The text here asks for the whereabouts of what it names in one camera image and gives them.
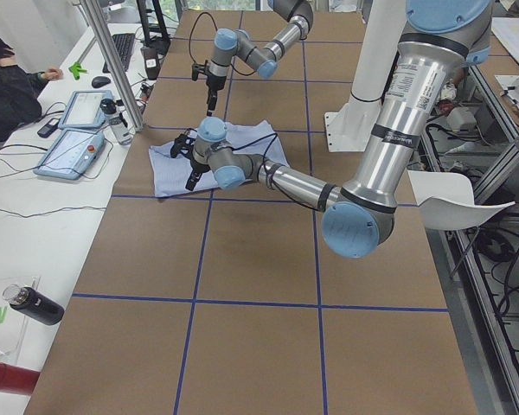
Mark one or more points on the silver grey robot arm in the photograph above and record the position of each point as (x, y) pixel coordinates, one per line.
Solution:
(229, 44)
(409, 51)

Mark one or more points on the black keyboard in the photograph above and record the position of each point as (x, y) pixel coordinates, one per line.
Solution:
(124, 44)

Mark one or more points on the green plastic clip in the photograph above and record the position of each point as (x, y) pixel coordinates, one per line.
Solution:
(76, 69)

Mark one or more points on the aluminium frame post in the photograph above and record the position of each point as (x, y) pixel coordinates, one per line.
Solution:
(103, 36)

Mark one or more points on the seated person in black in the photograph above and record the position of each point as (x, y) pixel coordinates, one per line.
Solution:
(19, 92)

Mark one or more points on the black smartphone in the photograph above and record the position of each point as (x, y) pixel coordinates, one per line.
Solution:
(49, 128)

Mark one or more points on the blue white striped shirt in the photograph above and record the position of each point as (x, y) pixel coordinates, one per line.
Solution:
(232, 153)

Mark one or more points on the black bottle lying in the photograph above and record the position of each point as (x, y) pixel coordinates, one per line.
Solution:
(33, 304)

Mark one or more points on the blue teach pendant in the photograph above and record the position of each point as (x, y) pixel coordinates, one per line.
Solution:
(83, 111)
(71, 154)

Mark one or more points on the white curved plastic sheet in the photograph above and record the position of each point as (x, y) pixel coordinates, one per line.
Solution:
(446, 201)

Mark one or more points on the black computer mouse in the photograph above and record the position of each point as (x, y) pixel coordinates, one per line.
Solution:
(100, 81)

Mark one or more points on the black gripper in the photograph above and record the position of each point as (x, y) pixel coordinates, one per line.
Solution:
(213, 84)
(196, 164)

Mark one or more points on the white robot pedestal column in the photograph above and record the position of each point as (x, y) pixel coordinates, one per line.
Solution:
(349, 129)

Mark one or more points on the blue teach pendant far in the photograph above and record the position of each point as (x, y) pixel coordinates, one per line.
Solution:
(83, 111)

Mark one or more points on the clear water bottle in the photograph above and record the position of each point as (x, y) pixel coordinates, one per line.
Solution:
(116, 121)

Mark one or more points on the red bottle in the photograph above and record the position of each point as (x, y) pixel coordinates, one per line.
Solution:
(17, 380)

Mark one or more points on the blue teach pendant near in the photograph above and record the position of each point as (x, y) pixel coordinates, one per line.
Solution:
(71, 154)

